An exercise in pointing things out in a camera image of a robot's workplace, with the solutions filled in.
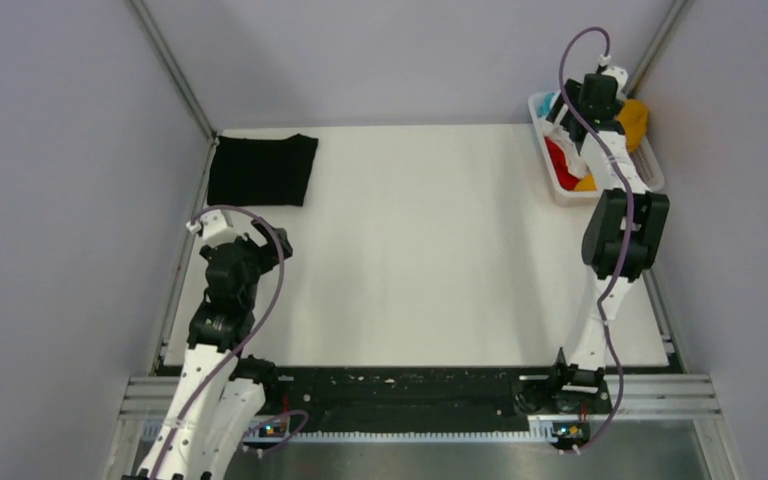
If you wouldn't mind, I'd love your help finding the white t shirt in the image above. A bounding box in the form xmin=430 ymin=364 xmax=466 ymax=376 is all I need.
xmin=541 ymin=118 xmax=590 ymax=180

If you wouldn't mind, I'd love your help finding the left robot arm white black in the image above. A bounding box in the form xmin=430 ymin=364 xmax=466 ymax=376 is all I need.
xmin=132 ymin=214 xmax=293 ymax=479

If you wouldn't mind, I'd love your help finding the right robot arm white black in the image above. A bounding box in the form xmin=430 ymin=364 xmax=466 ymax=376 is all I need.
xmin=546 ymin=72 xmax=670 ymax=412

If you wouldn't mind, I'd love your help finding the yellow t shirt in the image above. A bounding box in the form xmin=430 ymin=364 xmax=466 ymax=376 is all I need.
xmin=574 ymin=99 xmax=652 ymax=193

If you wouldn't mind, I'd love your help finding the cyan t shirt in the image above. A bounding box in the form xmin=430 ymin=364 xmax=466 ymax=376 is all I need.
xmin=536 ymin=92 xmax=558 ymax=118

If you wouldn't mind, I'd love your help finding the folded black t shirt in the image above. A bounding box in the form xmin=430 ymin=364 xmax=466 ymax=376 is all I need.
xmin=206 ymin=134 xmax=319 ymax=207

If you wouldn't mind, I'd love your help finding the white plastic basket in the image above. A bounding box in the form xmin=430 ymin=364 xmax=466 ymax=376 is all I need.
xmin=527 ymin=91 xmax=665 ymax=207

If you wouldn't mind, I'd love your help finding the red t shirt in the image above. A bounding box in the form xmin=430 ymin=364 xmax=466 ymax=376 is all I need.
xmin=544 ymin=137 xmax=580 ymax=191

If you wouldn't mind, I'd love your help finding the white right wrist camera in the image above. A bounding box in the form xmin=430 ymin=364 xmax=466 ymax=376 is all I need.
xmin=596 ymin=55 xmax=629 ymax=90

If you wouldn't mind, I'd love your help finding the right aluminium corner post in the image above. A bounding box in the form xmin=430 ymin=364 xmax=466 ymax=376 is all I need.
xmin=624 ymin=0 xmax=694 ymax=97

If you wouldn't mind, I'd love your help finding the aluminium corner post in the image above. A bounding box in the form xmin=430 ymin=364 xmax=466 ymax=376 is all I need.
xmin=125 ymin=0 xmax=216 ymax=139
xmin=624 ymin=0 xmax=694 ymax=97

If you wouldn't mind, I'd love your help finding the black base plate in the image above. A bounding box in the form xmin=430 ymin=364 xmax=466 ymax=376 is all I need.
xmin=158 ymin=360 xmax=617 ymax=435

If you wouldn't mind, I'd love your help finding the left aluminium corner post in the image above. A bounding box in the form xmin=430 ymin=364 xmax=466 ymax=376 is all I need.
xmin=125 ymin=0 xmax=216 ymax=139

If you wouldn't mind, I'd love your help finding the aluminium front rail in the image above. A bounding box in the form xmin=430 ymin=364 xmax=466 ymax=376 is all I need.
xmin=104 ymin=369 xmax=744 ymax=479

